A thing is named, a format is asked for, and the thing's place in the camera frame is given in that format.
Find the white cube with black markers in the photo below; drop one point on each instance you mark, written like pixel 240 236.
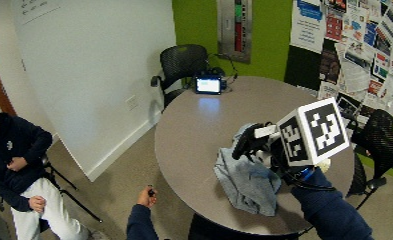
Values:
pixel 320 131

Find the white and blue poster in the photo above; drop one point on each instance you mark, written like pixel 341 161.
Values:
pixel 308 25

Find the metal wall panel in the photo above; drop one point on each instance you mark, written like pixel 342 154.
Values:
pixel 234 30

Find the grey cloth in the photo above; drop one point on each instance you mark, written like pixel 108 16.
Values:
pixel 244 180

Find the black mesh office chair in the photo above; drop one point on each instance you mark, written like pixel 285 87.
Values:
pixel 182 65
pixel 379 143

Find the small black clicker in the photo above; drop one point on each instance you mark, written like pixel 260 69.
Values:
pixel 151 192

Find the black camera with lit screen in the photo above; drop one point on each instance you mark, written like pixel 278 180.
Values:
pixel 208 84

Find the board of pinned paper posters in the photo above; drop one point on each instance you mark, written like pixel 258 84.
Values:
pixel 369 50

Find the blue wristband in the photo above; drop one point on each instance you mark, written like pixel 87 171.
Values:
pixel 308 173

